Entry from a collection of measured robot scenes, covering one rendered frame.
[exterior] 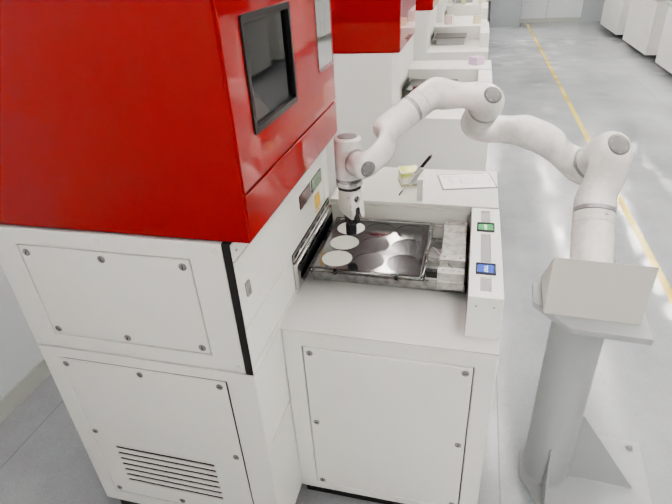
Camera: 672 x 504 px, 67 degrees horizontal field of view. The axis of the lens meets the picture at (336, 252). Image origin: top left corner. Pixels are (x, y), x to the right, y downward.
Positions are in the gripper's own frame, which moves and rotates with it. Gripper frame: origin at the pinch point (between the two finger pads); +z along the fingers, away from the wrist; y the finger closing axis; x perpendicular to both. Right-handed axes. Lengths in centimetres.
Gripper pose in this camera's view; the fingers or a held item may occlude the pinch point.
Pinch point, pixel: (351, 228)
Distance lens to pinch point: 169.6
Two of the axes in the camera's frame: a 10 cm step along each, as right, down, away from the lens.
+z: 0.5, 8.6, 5.1
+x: -8.9, 2.7, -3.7
